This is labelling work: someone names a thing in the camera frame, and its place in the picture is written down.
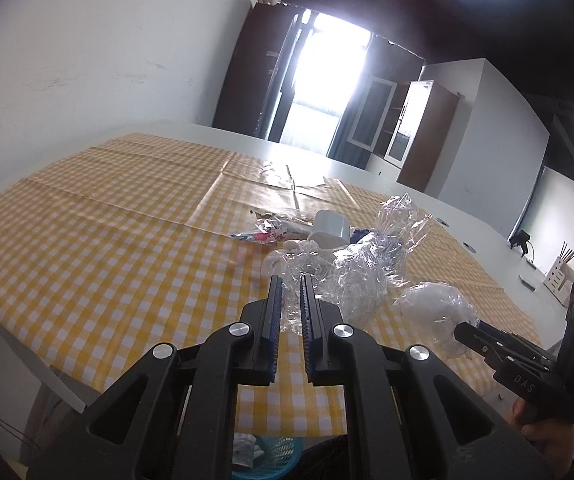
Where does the teal curtain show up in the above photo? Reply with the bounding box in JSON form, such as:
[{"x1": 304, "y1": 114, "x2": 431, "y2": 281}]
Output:
[{"x1": 327, "y1": 35, "x2": 385, "y2": 171}]

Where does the wooden glass-door cabinet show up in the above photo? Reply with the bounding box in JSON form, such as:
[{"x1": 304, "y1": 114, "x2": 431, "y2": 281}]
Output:
[{"x1": 397, "y1": 80, "x2": 461, "y2": 193}]

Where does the clear plastic wrap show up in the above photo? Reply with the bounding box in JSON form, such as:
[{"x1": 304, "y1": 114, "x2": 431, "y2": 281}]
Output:
[{"x1": 262, "y1": 192, "x2": 435, "y2": 336}]

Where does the black webcam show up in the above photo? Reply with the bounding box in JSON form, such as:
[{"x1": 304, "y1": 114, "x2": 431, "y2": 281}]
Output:
[{"x1": 509, "y1": 230, "x2": 536, "y2": 261}]

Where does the person's right hand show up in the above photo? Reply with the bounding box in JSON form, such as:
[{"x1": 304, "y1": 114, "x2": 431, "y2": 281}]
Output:
[{"x1": 512, "y1": 399, "x2": 574, "y2": 461}]

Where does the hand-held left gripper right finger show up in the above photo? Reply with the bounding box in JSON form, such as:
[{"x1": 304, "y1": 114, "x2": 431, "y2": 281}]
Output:
[{"x1": 299, "y1": 274, "x2": 555, "y2": 480}]

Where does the silver foil wrapper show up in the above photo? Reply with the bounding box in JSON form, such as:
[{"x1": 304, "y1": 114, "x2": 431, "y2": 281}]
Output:
[{"x1": 249, "y1": 208, "x2": 288, "y2": 231}]

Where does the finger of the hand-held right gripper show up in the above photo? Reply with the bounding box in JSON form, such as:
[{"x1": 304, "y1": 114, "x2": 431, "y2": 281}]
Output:
[
  {"x1": 454, "y1": 322, "x2": 522, "y2": 372},
  {"x1": 477, "y1": 321, "x2": 560, "y2": 359}
]

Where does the pink and blue snack wrapper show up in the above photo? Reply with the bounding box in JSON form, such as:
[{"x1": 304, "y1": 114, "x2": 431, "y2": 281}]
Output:
[{"x1": 229, "y1": 227, "x2": 280, "y2": 247}]

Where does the yellow checkered tablecloth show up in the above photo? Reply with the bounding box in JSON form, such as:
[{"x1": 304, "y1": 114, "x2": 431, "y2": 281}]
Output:
[{"x1": 0, "y1": 132, "x2": 542, "y2": 436}]

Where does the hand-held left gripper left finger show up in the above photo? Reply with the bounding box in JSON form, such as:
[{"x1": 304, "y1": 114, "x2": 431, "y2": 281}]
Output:
[{"x1": 27, "y1": 275, "x2": 285, "y2": 480}]

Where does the white partition block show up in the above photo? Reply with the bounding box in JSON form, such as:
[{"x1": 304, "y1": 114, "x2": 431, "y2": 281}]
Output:
[{"x1": 419, "y1": 57, "x2": 551, "y2": 241}]

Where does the white plastic bag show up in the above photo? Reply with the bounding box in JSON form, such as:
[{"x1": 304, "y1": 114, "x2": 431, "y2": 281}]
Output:
[{"x1": 392, "y1": 282, "x2": 480, "y2": 361}]

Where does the bright window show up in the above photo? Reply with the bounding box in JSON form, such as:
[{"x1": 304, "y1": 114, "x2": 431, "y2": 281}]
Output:
[{"x1": 279, "y1": 10, "x2": 374, "y2": 158}]

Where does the white pen holder box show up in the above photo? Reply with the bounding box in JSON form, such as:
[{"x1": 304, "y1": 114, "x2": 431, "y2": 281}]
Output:
[{"x1": 542, "y1": 242, "x2": 574, "y2": 306}]

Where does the dark brown wardrobe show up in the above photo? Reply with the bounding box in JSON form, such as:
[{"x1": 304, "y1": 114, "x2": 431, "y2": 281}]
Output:
[{"x1": 212, "y1": 2, "x2": 302, "y2": 141}]

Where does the blue plastic basket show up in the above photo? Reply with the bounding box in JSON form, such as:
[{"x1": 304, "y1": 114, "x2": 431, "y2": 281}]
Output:
[{"x1": 231, "y1": 435, "x2": 305, "y2": 480}]

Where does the white cup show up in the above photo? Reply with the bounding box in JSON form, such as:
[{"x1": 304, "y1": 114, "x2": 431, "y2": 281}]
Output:
[{"x1": 307, "y1": 210, "x2": 352, "y2": 251}]

